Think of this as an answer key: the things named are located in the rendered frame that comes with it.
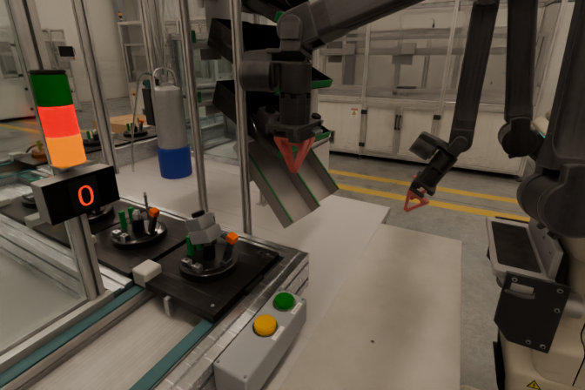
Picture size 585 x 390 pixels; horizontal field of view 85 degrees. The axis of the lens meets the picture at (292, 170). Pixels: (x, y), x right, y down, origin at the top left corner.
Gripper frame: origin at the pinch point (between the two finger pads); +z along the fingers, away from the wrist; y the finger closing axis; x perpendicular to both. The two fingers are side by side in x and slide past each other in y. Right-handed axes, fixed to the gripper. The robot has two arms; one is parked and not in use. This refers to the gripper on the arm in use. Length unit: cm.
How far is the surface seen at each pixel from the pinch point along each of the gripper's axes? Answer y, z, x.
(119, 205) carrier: -3, 27, -68
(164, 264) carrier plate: 10.8, 26.5, -28.8
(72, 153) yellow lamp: 24.9, -4.6, -29.1
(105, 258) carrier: 17, 27, -43
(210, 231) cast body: 6.3, 16.5, -17.6
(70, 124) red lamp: 24.3, -9.4, -29.2
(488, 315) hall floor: -136, 122, 56
